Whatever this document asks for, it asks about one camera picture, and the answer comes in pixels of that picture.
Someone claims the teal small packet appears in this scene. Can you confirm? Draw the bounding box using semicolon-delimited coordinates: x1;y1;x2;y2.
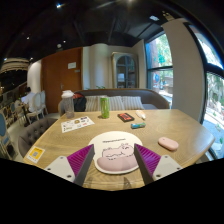
131;122;146;129

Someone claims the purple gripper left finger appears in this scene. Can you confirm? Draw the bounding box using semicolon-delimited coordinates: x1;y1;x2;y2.
44;143;96;187

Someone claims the yellow QR code sticker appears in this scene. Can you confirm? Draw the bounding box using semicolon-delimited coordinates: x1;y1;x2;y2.
26;146;45;163

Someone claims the printed menu sheet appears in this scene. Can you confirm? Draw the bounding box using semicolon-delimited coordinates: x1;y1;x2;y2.
61;116;94;133

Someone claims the white round mouse pad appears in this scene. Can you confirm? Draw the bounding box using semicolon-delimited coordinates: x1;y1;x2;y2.
89;131;142;174

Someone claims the white wrapped packet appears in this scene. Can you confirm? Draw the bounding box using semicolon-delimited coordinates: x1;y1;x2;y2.
136;110;146;120

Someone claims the white dining chair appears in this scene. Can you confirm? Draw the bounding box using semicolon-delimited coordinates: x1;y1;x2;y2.
26;91;48;123

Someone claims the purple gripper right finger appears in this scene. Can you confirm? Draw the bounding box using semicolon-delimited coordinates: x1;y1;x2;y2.
133;143;184;186

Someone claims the grey tufted armchair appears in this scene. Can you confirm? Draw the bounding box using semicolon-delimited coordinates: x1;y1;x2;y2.
18;118;56;157

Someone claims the arched glass cabinet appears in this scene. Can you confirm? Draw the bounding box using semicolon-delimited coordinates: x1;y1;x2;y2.
112;52;139;88

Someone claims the pink computer mouse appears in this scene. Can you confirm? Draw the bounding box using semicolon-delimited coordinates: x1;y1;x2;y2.
158;137;179;151

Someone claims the black and red card box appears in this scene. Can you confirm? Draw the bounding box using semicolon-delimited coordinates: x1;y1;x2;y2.
118;113;134;122

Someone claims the black backpack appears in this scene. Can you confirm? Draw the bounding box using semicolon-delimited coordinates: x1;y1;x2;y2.
73;93;87;112

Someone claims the wooden door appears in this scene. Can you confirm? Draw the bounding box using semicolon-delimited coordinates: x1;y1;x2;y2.
41;48;83;113

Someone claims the striped cushion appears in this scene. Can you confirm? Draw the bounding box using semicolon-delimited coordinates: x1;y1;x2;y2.
122;96;143;110

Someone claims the green drink can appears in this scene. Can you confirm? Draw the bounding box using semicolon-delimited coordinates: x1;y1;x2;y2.
100;97;109;119

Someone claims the seated person in white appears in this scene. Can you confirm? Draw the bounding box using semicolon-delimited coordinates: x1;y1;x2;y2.
22;87;35;113

